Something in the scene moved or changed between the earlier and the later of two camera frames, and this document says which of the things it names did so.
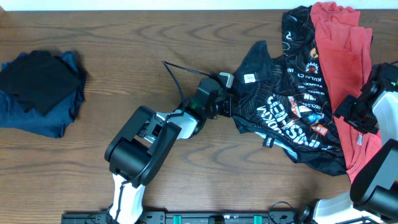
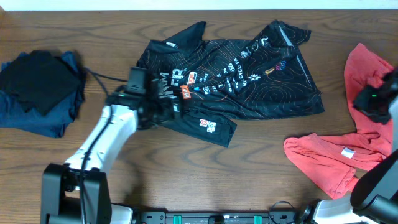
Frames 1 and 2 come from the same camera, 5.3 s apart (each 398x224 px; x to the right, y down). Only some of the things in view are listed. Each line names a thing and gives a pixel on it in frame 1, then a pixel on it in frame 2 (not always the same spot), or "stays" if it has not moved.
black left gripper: [227, 104] -> [168, 104]
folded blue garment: [56, 122] stays
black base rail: [208, 217] stays
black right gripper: [352, 115] -> [367, 101]
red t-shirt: [344, 46] -> [338, 161]
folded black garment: [40, 79] stays
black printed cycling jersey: [286, 100] -> [258, 74]
